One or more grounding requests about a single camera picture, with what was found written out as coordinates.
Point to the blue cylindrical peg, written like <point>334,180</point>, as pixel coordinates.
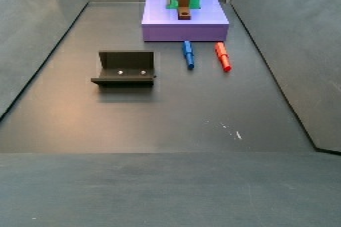
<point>189,54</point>

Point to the black angle fixture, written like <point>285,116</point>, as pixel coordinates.
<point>126,67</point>

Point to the purple base block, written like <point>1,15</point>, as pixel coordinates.
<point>164,27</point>

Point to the red cylindrical peg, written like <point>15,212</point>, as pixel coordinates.
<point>224,56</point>

